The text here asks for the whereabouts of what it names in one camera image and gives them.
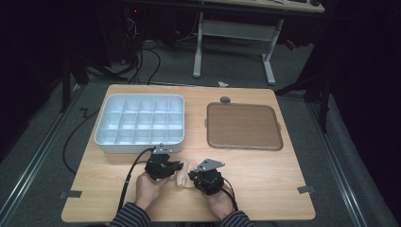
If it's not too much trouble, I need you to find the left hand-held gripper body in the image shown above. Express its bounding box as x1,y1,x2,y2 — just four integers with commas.
144,143,175,182

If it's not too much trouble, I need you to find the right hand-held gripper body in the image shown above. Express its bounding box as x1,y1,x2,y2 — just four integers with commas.
194,158,226,196

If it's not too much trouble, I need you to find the beige sock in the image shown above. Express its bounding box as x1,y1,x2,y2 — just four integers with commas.
175,159,199,190

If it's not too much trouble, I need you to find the white divided storage box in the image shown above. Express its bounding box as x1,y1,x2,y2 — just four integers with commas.
94,93,185,155

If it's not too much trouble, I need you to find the person's right hand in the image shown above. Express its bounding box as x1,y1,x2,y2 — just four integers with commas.
201,184,236,221

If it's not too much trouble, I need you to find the person's left hand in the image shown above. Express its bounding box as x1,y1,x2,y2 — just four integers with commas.
134,171,173,212

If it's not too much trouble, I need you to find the brown wooden tray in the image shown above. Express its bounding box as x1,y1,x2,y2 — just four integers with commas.
205,101,284,151

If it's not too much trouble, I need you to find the black metal stand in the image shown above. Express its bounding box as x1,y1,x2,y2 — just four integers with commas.
274,70,333,133
59,51,129,114

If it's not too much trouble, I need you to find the white-legged wooden desk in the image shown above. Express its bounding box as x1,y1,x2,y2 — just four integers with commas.
191,0,325,86

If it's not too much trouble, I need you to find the dark equipment with red light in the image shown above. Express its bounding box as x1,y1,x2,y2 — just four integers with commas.
122,5,144,44

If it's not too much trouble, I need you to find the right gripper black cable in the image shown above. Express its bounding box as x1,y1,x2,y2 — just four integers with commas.
220,176,239,212

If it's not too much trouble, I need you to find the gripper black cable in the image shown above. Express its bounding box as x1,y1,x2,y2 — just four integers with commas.
220,176,239,212
116,146,157,216

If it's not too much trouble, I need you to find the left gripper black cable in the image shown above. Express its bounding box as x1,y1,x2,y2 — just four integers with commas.
116,146,157,216

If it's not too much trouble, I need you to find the black zigzag floor cable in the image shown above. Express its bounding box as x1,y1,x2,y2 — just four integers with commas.
61,107,100,175

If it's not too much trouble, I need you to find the black floor cable bundle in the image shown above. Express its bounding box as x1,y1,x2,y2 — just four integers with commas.
125,39,162,86

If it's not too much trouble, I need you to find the metal floor rail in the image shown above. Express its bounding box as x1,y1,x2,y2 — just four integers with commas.
0,84,83,219
306,100,369,227

